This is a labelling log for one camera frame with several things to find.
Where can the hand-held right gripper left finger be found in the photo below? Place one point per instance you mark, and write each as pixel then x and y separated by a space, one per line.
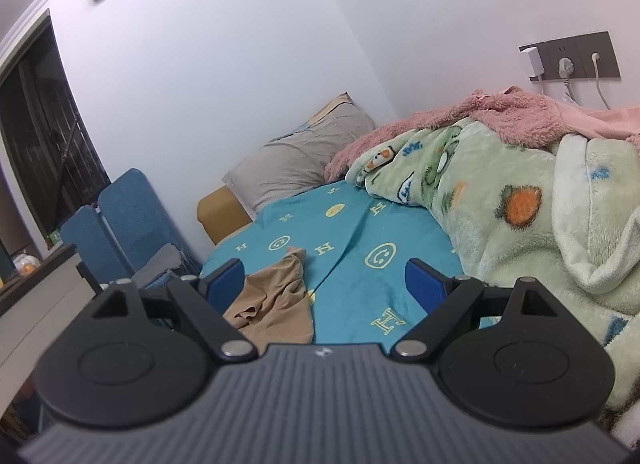
pixel 227 284

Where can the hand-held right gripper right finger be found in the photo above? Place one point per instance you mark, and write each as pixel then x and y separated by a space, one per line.
pixel 422 284

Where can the tan printed shirt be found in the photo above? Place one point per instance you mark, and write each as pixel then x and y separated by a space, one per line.
pixel 277 299

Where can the grey cloth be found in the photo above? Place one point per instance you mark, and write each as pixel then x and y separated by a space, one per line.
pixel 157 264

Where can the teal patterned bed sheet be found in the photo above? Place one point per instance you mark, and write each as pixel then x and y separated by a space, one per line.
pixel 345 244

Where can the blue padded chair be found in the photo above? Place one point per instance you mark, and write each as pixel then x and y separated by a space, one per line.
pixel 135 214

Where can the green cartoon print blanket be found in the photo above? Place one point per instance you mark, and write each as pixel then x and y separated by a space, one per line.
pixel 525 224

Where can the grey pillow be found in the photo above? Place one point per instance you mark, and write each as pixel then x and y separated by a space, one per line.
pixel 295 164

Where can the pink fluffy blanket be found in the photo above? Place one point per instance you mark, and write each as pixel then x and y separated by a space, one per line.
pixel 500 114

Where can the white cabinet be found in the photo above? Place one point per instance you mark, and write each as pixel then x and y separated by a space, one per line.
pixel 35 304

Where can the yellow pillow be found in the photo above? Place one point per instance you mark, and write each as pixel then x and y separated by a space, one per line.
pixel 332 106

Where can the dark window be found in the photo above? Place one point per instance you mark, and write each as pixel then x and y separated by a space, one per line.
pixel 45 144

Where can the white charger block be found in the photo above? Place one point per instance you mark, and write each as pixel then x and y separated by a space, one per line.
pixel 534 63

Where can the grey wall outlet panel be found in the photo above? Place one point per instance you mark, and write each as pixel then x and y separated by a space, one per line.
pixel 580 51

